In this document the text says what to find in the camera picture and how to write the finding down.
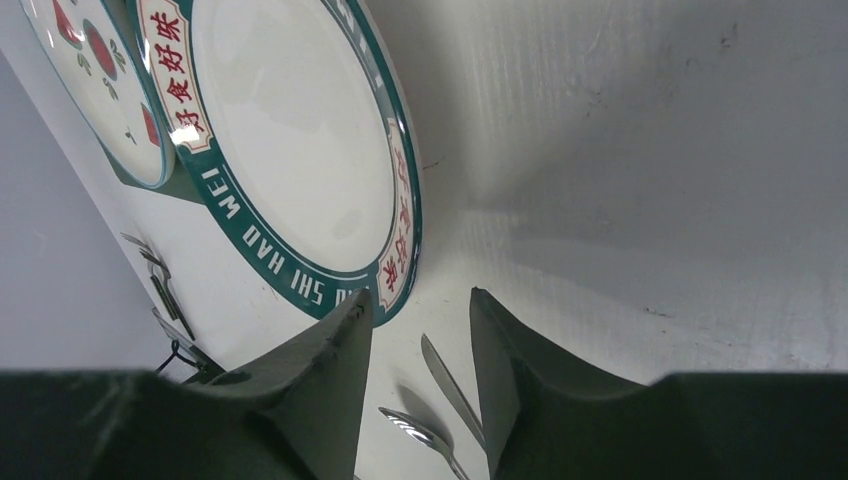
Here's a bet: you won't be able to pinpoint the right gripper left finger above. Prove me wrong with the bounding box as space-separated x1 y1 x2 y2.
1 289 373 479

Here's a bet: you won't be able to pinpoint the white plate strawberry pattern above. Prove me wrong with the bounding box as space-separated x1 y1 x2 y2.
19 0 176 189

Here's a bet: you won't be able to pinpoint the silver spoon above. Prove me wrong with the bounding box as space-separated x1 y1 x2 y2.
377 406 470 480

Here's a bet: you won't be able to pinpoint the dark green placemat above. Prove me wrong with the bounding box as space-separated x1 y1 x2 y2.
100 144 203 205

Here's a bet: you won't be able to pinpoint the silver table knife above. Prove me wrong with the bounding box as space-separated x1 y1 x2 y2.
420 333 486 449

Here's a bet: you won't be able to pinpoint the white plate teal rim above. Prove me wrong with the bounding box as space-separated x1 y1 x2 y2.
128 1 423 325

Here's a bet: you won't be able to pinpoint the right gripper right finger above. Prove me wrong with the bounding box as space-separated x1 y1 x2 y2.
469 288 847 479

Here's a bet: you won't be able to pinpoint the silver fork dark handle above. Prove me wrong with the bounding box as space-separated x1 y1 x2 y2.
120 232 184 320

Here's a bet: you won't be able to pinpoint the slim silver fork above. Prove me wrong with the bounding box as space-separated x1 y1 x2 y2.
139 247 196 341

